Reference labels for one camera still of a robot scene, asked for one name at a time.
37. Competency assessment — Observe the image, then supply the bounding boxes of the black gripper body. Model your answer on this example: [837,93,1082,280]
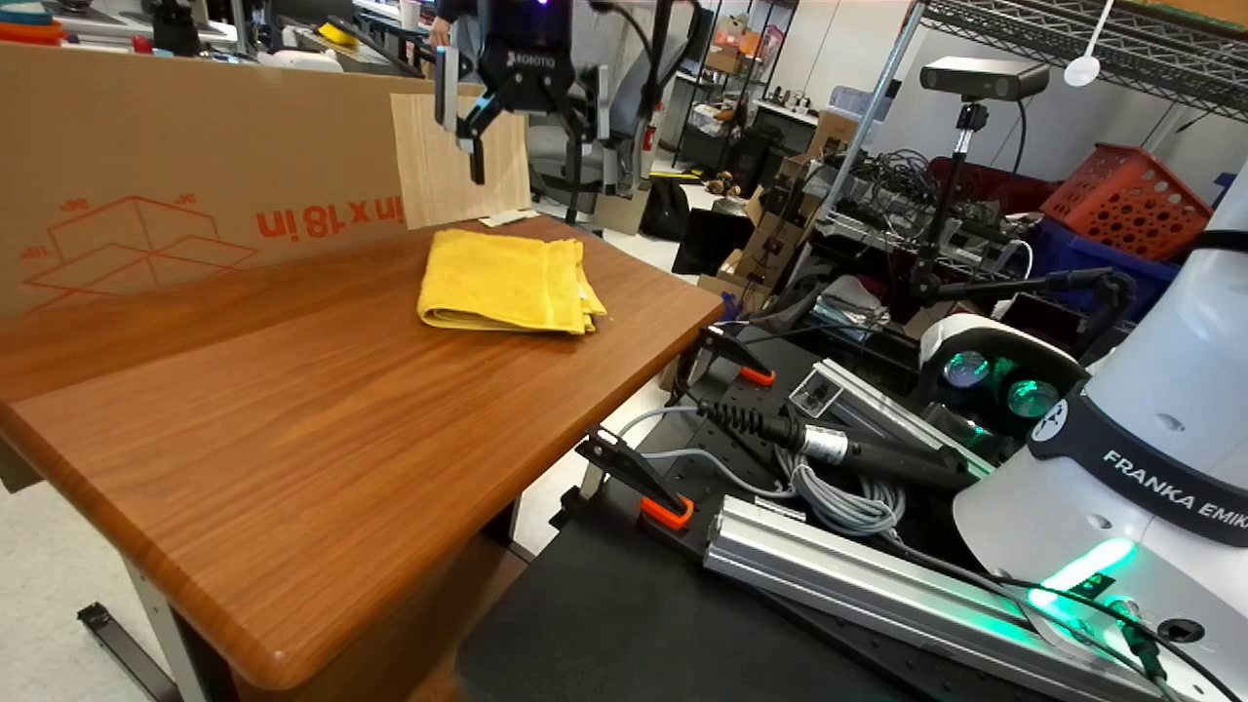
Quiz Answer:
[478,0,579,112]

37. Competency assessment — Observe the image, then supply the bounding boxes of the yellow towel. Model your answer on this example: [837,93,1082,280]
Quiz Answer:
[413,228,614,341]

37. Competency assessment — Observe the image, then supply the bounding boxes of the light wooden board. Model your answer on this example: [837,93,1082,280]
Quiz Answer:
[387,85,538,234]

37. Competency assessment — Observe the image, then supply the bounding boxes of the black bag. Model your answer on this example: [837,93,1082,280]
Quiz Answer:
[637,171,699,246]

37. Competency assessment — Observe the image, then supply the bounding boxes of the black flat panel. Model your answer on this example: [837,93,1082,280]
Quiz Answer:
[670,207,757,280]

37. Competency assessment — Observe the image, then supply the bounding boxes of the small cardboard box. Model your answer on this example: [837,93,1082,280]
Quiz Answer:
[735,207,815,297]

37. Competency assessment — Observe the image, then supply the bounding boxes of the large cardboard box red print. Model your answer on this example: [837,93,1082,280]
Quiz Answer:
[0,38,441,325]

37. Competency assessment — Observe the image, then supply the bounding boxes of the crumpled plastic bag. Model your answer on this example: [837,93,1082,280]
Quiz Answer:
[809,271,897,349]

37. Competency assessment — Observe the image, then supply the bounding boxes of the grey metal box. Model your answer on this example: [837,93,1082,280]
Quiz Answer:
[784,358,998,480]

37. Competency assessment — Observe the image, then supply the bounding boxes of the white headset green lenses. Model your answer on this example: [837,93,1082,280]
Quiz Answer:
[917,309,1092,445]

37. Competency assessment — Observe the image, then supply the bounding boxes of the white round hanging tag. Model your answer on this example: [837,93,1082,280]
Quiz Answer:
[1061,0,1118,93]

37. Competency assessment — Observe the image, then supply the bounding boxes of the blue plastic bin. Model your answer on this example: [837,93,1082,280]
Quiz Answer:
[1026,220,1183,325]

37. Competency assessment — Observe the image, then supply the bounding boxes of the red plastic basket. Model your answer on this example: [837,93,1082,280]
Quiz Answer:
[1036,140,1213,266]

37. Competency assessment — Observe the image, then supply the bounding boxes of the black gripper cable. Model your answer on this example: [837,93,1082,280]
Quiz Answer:
[590,0,676,102]

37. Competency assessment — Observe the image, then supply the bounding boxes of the black clamp orange handle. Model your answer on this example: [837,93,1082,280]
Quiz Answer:
[579,427,699,537]
[699,325,779,396]

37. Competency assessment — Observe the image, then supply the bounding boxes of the black ribbed cable connector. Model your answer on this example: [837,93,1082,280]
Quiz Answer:
[688,385,979,496]

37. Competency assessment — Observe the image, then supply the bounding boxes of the black camera on stand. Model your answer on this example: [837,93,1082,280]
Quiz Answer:
[907,51,1054,316]

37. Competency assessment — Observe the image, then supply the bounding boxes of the grey cable coil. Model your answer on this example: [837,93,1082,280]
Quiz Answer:
[776,452,911,543]

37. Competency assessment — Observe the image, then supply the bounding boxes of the metal wire shelf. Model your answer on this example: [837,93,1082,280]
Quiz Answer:
[811,0,1248,237]

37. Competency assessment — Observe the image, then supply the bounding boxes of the aluminium profile rail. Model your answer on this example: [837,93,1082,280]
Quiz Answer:
[699,496,1175,702]

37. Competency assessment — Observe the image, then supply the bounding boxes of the metal table leg frame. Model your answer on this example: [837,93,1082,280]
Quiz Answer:
[75,558,212,702]

